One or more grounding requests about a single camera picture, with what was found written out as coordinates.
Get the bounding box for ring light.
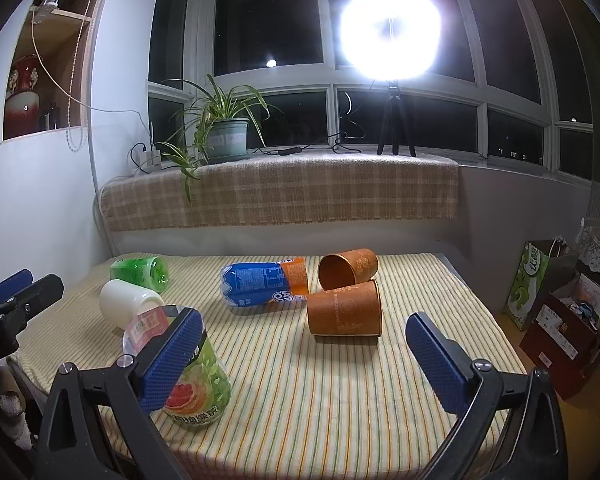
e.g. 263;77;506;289
338;0;442;82

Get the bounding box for white hanging cord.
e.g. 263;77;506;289
29;0;154;152

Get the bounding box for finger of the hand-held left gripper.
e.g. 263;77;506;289
0;273;65;335
0;269;35;307

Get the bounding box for wooden wall shelf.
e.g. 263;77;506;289
2;0;108;142

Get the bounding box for plaid beige cloth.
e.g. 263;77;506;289
100;152;460;234

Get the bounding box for red cardboard box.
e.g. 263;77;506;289
519;272;600;401

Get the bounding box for black cable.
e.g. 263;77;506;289
250;91;367;157

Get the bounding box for striped tablecloth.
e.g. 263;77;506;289
17;251;528;480

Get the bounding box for white power strip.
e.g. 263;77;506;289
129;141;164;174

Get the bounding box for potted spider plant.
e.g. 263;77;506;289
152;74;282;204

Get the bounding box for red ceramic vase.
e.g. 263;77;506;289
4;55;42;140

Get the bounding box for green plastic bottle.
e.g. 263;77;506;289
109;255;171;294

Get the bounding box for white plastic bottle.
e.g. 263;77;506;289
99;279;165;329

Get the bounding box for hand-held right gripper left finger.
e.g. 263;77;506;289
32;306;204;480

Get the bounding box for black tripod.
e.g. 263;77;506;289
376;79;417;158

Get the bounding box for green paper bag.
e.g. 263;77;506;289
502;239;581;331

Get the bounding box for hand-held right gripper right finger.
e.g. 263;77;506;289
405;311;569;480

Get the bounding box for grapefruit label tea bottle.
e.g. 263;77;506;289
122;305;232;431

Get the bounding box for orange paper cup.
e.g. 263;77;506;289
317;248;380;292
306;280;384;337

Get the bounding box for blue orange snack packet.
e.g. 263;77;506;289
220;256;311;315

